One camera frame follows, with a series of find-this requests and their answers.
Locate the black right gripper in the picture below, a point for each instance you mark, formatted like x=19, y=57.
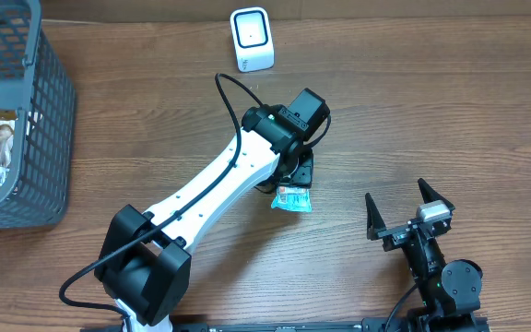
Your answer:
x=408, y=229

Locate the teal tissue packet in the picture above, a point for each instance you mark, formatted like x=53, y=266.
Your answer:
x=293, y=199

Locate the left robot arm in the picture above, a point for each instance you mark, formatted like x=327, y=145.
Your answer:
x=153, y=249

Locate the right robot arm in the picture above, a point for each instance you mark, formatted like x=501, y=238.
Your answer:
x=444, y=295

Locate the white barcode scanner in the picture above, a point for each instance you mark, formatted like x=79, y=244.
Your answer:
x=252, y=39

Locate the grey plastic mesh basket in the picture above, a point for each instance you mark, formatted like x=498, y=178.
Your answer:
x=34, y=84

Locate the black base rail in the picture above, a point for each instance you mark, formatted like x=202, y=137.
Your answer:
x=284, y=327

